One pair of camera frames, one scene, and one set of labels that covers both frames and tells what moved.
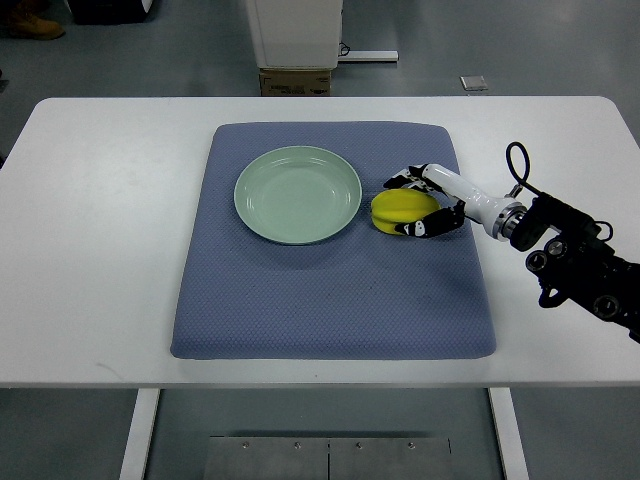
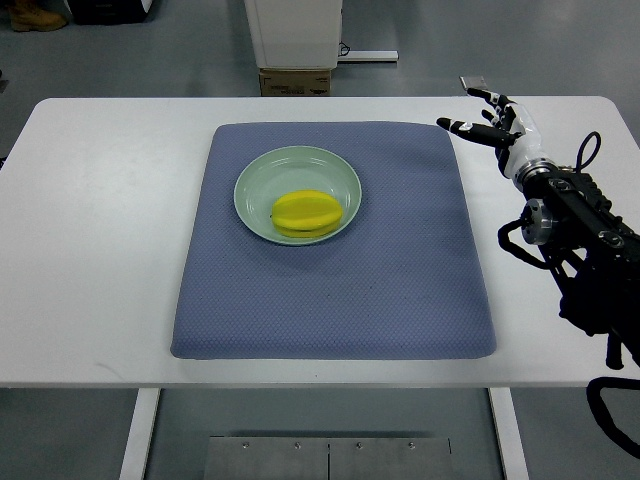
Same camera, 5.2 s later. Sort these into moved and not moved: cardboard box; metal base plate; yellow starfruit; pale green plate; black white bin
Moved: yellow starfruit
Not moved: black white bin; metal base plate; cardboard box; pale green plate
